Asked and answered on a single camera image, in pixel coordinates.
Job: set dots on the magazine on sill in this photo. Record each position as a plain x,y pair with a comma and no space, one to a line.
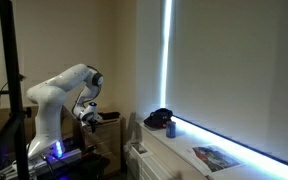
212,158

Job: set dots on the black plastic tray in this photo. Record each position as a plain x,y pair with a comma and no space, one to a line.
109,115

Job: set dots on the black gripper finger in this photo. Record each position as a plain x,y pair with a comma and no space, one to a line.
93,128

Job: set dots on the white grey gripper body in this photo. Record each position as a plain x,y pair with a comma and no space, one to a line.
89,116

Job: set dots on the light wooden drawer cabinet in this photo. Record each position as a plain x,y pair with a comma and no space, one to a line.
106,139

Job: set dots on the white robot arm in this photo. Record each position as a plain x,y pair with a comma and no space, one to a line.
51,95

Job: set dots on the navy Cal cap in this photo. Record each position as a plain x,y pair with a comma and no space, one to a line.
158,118

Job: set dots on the black camera stand pole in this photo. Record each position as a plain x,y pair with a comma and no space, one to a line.
14,128

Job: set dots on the photo card on radiator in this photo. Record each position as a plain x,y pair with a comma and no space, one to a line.
139,148

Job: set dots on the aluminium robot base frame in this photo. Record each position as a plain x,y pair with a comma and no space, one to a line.
43,159

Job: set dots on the white radiator cover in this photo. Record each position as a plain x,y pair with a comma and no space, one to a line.
159,162

